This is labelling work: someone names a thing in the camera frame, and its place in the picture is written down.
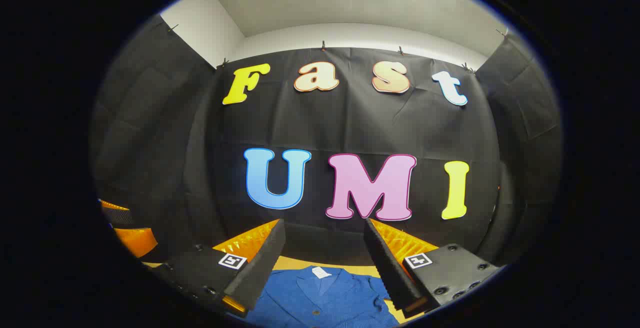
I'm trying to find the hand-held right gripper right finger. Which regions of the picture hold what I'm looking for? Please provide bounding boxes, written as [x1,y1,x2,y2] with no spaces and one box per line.
[363,218,501,318]

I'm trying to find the black backdrop cloth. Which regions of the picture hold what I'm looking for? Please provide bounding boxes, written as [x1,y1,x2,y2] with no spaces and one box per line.
[90,15,563,268]

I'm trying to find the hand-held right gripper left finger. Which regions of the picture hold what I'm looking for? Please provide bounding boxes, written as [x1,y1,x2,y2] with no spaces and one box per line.
[149,219,287,318]

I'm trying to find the blue corduroy shirt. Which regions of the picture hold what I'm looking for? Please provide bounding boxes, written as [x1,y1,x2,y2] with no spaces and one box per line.
[227,265,401,328]

